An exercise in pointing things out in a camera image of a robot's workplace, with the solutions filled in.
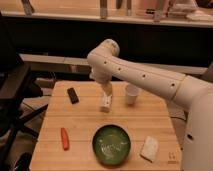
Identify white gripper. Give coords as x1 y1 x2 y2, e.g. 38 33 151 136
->
89 68 113 96

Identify black eraser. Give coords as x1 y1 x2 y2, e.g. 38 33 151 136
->
67 87 79 104

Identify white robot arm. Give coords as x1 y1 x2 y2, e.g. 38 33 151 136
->
87 39 213 171

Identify white bottle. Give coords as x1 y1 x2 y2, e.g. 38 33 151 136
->
100 94 112 112

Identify white paper cup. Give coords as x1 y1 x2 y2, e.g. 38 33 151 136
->
125 84 140 105

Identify green bowl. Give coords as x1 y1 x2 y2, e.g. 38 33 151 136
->
92 124 131 166

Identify orange carrot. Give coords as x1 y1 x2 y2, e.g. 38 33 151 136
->
61 128 69 151

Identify black office chair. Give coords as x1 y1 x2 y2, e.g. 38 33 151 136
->
0 11 49 151

